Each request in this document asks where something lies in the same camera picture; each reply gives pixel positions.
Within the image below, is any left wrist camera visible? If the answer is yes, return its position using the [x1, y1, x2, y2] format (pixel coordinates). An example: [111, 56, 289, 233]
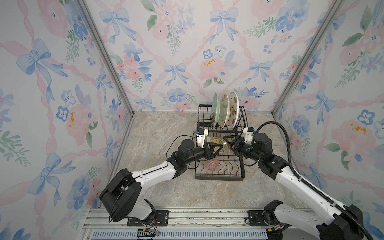
[195, 128, 209, 148]

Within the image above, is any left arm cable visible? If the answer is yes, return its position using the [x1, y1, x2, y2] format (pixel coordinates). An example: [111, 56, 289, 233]
[164, 134, 199, 170]

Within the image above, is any pink glass cup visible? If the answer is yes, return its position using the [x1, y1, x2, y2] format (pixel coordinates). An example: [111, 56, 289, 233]
[205, 159, 220, 172]

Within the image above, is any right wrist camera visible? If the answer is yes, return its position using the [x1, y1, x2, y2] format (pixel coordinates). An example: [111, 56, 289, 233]
[243, 127, 254, 144]

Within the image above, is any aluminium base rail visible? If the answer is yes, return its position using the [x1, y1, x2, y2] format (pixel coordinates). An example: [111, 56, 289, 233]
[79, 207, 314, 240]

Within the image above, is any yellow glass cup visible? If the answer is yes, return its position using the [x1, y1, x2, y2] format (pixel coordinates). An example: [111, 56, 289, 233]
[207, 137, 229, 149]

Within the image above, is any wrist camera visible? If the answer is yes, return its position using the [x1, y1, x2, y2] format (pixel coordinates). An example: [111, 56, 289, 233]
[195, 128, 209, 148]
[243, 127, 254, 144]

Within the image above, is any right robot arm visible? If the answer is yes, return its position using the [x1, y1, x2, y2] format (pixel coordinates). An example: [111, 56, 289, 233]
[227, 133, 373, 240]

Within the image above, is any black wire dish rack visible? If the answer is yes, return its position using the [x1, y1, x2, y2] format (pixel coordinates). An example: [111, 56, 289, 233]
[193, 105, 248, 181]

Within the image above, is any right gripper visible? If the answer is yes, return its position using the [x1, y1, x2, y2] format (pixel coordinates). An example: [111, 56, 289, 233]
[223, 135, 263, 165]

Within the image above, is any green plate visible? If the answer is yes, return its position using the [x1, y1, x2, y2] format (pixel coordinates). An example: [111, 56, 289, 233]
[211, 93, 221, 127]

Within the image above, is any white floral plate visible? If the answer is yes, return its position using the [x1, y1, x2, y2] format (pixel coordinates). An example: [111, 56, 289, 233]
[227, 92, 239, 129]

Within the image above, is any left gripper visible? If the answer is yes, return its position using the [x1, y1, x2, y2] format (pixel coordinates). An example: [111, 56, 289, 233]
[184, 142, 223, 167]

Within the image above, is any cream plate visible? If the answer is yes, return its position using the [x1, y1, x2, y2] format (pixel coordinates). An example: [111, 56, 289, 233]
[218, 94, 230, 129]

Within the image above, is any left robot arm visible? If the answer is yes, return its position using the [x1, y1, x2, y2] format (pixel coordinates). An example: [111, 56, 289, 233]
[100, 139, 223, 226]

